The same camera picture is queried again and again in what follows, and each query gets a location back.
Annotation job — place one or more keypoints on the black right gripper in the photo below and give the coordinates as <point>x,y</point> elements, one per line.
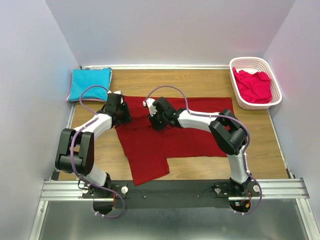
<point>155,126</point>

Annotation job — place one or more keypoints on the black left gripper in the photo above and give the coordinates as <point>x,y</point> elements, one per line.
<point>127,116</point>

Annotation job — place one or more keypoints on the dark red t-shirt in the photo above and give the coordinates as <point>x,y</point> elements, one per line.
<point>147,150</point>

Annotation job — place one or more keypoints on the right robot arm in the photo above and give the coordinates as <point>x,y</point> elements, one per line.
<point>230,135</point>

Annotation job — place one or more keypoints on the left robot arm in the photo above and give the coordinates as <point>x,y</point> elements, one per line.
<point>78,144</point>

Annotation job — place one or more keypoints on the folded cyan t-shirt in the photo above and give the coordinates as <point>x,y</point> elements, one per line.
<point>85,78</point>

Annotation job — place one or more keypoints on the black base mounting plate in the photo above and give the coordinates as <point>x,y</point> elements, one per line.
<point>170,194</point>

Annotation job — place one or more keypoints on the magenta t-shirt in basket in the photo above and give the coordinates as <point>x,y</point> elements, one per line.
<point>253,88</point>

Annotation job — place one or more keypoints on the pink plastic laundry basket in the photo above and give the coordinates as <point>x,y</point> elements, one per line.
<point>252,65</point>

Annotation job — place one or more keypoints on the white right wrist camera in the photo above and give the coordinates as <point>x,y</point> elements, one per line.
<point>149,103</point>

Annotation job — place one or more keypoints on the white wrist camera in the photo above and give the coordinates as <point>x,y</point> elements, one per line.
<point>115,98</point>
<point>149,103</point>

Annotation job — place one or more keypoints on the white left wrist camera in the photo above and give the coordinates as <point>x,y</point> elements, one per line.
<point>115,98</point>

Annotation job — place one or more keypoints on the aluminium table edge rail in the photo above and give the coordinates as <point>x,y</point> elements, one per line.
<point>158,66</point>

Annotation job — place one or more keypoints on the front aluminium rail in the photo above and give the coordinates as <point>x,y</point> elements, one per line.
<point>271,189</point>

